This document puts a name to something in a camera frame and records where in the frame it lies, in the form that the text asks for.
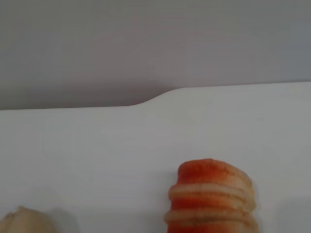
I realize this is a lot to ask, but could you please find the long striped bread roll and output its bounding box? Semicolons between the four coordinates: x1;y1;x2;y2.
163;158;259;233

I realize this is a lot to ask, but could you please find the beige round bun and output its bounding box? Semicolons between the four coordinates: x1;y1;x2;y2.
0;205;59;233

